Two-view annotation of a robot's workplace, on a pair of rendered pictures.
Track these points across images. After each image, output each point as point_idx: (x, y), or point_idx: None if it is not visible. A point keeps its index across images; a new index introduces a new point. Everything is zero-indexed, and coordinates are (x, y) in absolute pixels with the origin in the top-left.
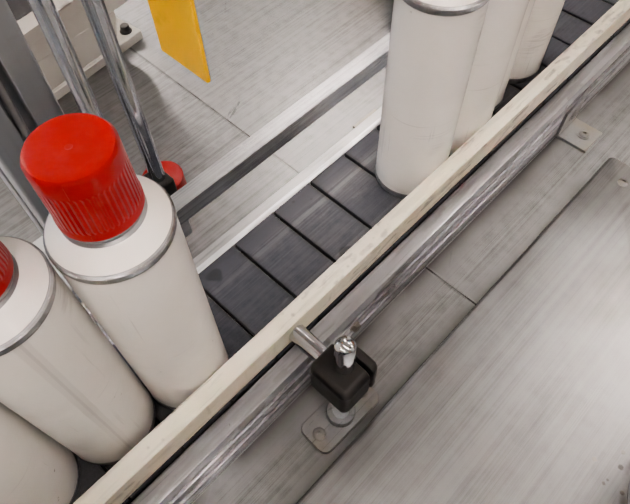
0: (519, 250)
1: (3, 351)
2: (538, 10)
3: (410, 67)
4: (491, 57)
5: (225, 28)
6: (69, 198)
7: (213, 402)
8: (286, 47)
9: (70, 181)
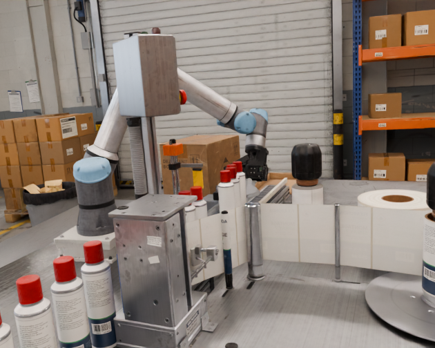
0: None
1: (193, 210)
2: (242, 200)
3: (224, 199)
4: (237, 200)
5: None
6: (198, 190)
7: None
8: None
9: (199, 188)
